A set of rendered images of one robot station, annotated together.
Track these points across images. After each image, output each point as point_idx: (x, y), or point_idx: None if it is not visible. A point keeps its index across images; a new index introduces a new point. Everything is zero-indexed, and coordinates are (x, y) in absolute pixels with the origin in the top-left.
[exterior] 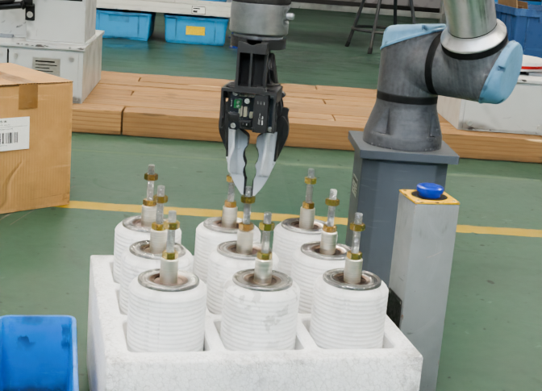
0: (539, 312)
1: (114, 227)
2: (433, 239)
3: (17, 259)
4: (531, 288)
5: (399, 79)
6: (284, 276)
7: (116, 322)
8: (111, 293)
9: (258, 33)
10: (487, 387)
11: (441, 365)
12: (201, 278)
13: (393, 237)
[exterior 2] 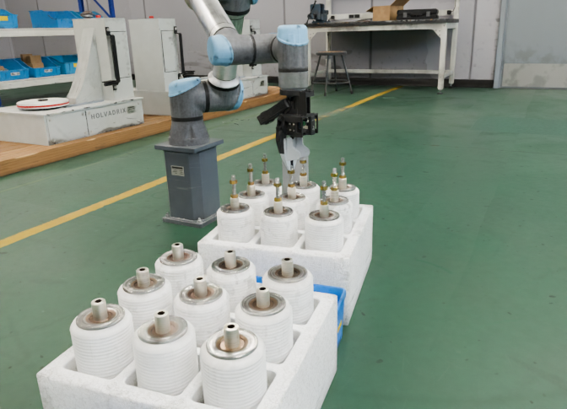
0: None
1: (12, 261)
2: (305, 167)
3: (17, 301)
4: (228, 192)
5: (192, 109)
6: None
7: (302, 250)
8: (261, 245)
9: (306, 86)
10: None
11: None
12: (256, 224)
13: (208, 187)
